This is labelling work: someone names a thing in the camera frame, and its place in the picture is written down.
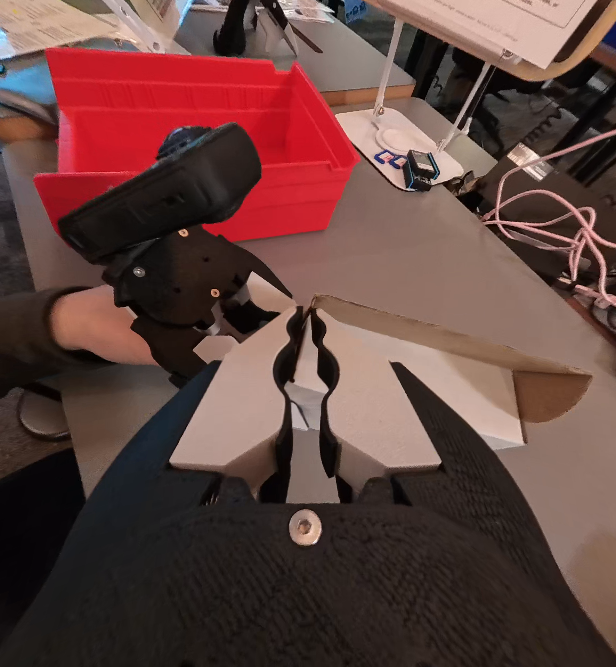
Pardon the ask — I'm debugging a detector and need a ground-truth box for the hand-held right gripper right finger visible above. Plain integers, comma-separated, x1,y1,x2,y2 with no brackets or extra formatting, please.
310,307,443,495

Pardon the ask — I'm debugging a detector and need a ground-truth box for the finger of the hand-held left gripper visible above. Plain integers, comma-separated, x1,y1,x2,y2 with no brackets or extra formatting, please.
219,237,294,300
211,301,284,338

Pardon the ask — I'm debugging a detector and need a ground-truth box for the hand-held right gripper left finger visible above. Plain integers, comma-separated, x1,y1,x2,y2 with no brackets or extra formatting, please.
170,306,306,496

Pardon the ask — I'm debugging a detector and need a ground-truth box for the red plastic bin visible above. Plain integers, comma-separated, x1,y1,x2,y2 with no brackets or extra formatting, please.
33,48,362,246

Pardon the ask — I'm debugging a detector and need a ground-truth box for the white cardboard mailer box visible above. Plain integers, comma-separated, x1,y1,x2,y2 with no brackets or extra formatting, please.
193,271,594,451

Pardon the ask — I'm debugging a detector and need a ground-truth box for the person's left forearm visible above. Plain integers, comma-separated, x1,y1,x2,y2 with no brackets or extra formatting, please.
0,286,111,408

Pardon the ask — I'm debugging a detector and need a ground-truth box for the person's left hand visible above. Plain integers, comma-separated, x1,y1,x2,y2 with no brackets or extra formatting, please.
50,285,161,367

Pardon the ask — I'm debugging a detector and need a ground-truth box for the white plastic object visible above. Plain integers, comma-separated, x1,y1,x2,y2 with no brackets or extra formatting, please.
335,111,465,192

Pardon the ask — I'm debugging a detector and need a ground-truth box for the light blue cloth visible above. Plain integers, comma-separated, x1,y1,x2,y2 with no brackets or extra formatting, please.
0,63,59,141

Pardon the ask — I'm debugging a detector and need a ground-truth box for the black cloth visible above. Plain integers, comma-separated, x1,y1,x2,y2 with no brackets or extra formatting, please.
213,0,252,57

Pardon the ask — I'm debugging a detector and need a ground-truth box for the grey white object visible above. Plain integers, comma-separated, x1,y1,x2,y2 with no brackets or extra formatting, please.
251,0,324,57

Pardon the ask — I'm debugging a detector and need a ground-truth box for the person's leg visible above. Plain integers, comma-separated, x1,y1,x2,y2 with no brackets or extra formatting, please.
0,448,86,667

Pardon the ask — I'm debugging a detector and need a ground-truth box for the instruction sheet on board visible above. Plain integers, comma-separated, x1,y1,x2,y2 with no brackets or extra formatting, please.
365,0,616,82

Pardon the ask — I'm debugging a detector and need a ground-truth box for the pink braided cable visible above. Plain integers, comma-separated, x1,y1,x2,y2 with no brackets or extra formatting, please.
483,125,616,334

